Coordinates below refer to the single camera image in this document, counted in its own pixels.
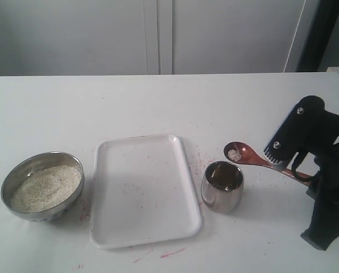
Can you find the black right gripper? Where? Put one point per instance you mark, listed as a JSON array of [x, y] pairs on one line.
[[317, 132]]

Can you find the brown wooden spoon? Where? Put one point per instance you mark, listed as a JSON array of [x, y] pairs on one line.
[[241, 153]]

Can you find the shiny steel cup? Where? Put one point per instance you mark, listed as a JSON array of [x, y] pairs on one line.
[[222, 187]]

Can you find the steel bowl of rice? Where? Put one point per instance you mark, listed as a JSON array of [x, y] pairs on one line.
[[44, 186]]

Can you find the white rectangular tray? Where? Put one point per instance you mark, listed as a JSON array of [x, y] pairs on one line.
[[143, 193]]

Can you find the white cabinet doors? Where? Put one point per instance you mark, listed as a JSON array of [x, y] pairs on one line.
[[152, 37]]

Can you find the dark metal frame post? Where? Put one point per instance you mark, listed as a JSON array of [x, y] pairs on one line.
[[318, 36]]

